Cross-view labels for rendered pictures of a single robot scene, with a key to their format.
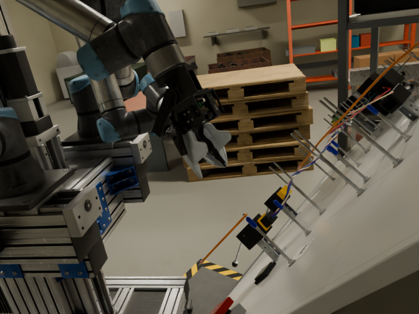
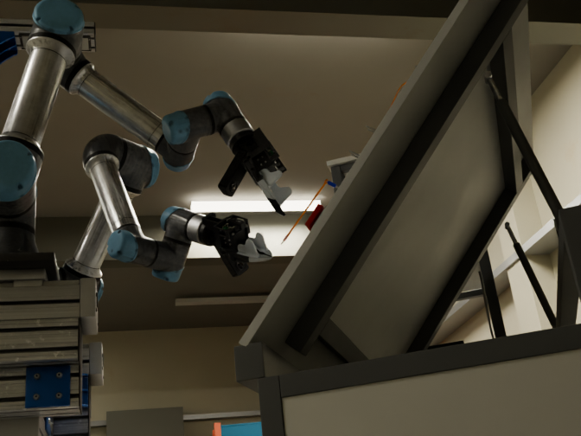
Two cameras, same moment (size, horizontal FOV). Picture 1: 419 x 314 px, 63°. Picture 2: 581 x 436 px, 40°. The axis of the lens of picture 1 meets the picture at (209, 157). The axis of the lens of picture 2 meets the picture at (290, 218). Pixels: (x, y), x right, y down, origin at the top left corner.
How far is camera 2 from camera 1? 151 cm
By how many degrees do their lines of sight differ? 52
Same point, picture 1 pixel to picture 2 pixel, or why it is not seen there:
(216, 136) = (277, 192)
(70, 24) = (140, 118)
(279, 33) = not seen: outside the picture
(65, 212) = (85, 281)
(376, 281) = (413, 80)
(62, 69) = not seen: outside the picture
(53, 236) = (54, 315)
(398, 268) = (418, 71)
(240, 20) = not seen: outside the picture
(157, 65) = (238, 126)
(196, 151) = (271, 177)
